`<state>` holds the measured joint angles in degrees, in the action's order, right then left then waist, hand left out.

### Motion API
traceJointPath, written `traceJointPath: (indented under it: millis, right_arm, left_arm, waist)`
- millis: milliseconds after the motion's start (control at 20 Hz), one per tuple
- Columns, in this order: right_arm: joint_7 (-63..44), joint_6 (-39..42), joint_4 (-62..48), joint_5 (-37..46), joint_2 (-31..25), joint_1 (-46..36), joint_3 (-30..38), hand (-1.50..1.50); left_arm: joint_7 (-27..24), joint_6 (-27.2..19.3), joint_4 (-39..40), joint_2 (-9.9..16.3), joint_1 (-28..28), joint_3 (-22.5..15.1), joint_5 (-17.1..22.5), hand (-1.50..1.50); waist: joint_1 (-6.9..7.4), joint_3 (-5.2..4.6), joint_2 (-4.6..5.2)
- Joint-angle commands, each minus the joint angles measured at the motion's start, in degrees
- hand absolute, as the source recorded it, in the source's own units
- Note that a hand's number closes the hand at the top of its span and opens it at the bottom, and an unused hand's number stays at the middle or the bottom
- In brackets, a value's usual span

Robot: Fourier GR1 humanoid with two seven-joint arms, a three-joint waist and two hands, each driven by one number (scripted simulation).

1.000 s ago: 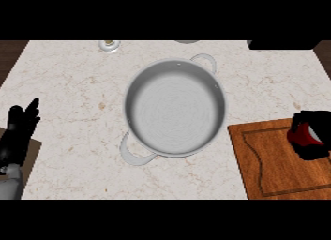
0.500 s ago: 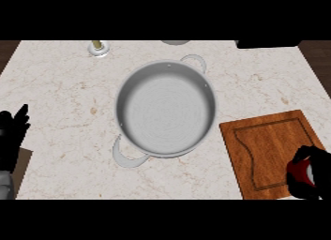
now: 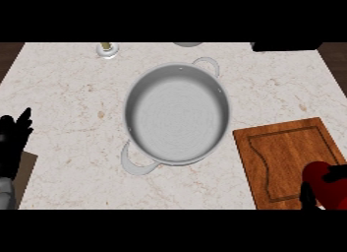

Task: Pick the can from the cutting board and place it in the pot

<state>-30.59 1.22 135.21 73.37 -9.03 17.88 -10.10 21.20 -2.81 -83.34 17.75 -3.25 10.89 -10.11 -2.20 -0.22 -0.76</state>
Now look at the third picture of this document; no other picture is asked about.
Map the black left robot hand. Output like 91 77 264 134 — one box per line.
0 106 35 182

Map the red can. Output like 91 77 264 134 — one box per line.
302 160 347 211

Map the brown flat board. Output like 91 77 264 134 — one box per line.
0 139 40 211

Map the silver steel pot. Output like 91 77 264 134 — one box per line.
119 56 230 176

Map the brown wooden cutting board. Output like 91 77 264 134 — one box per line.
230 116 347 211

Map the white bottle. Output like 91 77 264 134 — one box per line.
94 42 121 60

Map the grey round object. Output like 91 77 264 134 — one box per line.
171 42 205 48

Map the black appliance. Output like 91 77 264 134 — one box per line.
249 42 323 53

